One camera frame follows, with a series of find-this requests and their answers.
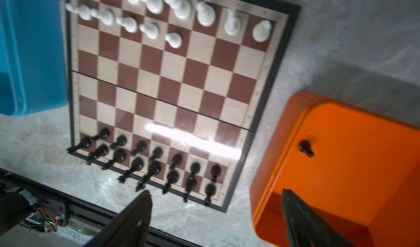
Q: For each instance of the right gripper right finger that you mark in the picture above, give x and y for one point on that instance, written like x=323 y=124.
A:
x=304 y=227

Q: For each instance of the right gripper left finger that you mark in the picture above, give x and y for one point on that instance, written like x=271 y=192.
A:
x=129 y=228

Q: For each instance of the black knight chess piece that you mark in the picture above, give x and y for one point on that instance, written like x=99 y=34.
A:
x=190 y=186

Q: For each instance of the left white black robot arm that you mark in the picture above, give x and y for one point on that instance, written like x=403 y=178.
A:
x=16 y=205

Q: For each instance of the black queen chess piece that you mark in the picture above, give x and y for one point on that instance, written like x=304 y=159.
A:
x=136 y=165

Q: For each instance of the black king chess piece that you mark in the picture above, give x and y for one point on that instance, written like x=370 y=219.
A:
x=154 y=169

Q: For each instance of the black bishop chess piece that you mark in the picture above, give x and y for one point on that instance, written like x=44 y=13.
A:
x=172 y=178

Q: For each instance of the black rook chess piece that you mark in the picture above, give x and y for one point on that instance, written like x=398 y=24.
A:
x=210 y=192

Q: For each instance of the folding chess board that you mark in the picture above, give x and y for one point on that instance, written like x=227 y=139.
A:
x=203 y=100

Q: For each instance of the white pawn on board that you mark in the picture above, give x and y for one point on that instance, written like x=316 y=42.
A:
x=174 y=40
x=129 y=23
x=83 y=11
x=150 y=30
x=106 y=16

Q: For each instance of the white knight chess piece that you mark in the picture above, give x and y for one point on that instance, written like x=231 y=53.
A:
x=232 y=25

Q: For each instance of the white queen chess piece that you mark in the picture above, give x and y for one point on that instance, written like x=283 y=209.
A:
x=181 y=8

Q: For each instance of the white bishop chess piece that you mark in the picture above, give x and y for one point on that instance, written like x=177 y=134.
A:
x=205 y=14

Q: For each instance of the orange plastic tray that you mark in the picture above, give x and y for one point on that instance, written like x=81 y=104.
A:
x=364 y=179

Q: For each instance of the black rook far corner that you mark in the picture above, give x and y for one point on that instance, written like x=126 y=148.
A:
x=85 y=143

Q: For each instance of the black pawn near edge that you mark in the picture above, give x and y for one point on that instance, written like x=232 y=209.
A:
x=215 y=173

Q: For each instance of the blue plastic tray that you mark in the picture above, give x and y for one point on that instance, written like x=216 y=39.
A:
x=33 y=74

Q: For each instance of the white rook left corner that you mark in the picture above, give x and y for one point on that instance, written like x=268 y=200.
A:
x=261 y=31

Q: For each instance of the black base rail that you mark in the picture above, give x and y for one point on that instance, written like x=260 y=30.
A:
x=56 y=209

